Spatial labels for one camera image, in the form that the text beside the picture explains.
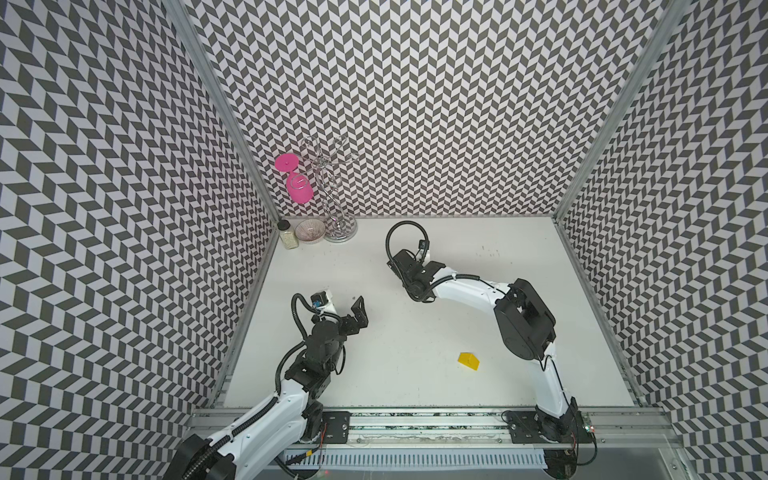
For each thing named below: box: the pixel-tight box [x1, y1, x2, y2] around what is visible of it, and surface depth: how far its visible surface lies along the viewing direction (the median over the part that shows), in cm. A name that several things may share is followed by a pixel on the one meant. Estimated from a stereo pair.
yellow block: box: [458, 352, 481, 371], surface depth 84 cm
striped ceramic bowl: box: [294, 218, 326, 245], surface depth 114 cm
